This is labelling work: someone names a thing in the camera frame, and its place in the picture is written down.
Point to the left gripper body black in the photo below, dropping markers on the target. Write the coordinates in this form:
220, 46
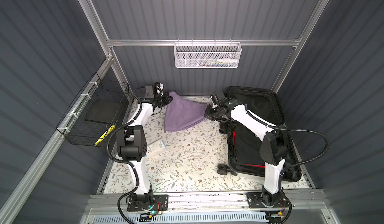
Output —
161, 100

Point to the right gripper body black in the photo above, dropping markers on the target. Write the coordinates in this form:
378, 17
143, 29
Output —
212, 113

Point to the purple jeans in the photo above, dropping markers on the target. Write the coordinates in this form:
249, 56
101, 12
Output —
182, 114

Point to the red t-shirt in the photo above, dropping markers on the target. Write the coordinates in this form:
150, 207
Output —
247, 152

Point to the black t-shirt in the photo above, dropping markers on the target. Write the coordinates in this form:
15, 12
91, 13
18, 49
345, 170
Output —
237, 127

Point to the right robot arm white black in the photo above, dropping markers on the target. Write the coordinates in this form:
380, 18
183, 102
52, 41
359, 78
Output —
273, 154

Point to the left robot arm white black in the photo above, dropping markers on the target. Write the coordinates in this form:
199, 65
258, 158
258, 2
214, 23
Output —
131, 140

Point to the small white packet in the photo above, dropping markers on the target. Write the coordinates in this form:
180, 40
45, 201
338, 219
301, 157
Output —
156, 148

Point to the yellow black striped item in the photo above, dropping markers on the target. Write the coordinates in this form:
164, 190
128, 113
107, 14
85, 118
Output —
105, 134

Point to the black pad in basket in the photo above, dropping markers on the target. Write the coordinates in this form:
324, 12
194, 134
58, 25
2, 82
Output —
103, 112

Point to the white ventilation grille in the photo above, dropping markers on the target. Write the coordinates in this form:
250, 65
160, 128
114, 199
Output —
202, 218

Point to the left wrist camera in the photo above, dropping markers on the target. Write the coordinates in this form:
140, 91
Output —
158, 87

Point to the white wire basket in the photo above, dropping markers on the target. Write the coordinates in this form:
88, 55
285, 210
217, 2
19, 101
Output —
207, 55

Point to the black wire basket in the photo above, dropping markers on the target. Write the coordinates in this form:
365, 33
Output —
78, 131

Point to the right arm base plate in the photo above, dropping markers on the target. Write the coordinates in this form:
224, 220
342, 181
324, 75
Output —
255, 199

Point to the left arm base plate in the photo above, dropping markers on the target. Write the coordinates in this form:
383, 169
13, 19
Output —
137, 203

